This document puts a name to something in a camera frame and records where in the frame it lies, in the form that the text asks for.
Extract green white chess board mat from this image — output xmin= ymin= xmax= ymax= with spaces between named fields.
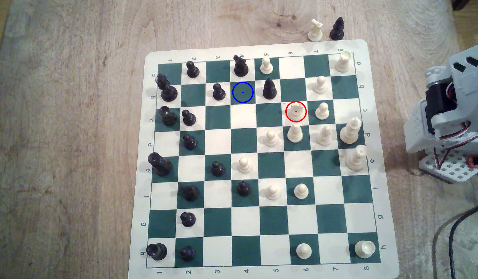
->
xmin=128 ymin=39 xmax=400 ymax=279

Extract black bishop chess piece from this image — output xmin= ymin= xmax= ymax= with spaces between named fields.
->
xmin=262 ymin=78 xmax=278 ymax=100
xmin=330 ymin=17 xmax=345 ymax=41

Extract white bishop chess piece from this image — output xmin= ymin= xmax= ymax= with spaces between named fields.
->
xmin=316 ymin=126 xmax=334 ymax=146
xmin=287 ymin=123 xmax=304 ymax=143

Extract black knight chess piece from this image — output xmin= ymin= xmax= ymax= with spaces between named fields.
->
xmin=233 ymin=54 xmax=249 ymax=77
xmin=183 ymin=184 xmax=200 ymax=202

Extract white queen chess piece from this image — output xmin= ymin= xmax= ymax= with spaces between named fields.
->
xmin=339 ymin=117 xmax=363 ymax=145

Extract white king chess piece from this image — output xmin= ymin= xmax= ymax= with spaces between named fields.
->
xmin=344 ymin=144 xmax=368 ymax=172

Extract white rook chess piece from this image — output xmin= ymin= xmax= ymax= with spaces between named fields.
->
xmin=355 ymin=240 xmax=376 ymax=259
xmin=334 ymin=51 xmax=352 ymax=73

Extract red black servo wires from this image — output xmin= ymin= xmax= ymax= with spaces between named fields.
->
xmin=434 ymin=132 xmax=478 ymax=170

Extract white perforated base plate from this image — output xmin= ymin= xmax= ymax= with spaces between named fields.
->
xmin=419 ymin=149 xmax=478 ymax=183

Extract black camera cable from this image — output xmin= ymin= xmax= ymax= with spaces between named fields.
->
xmin=448 ymin=201 xmax=478 ymax=279

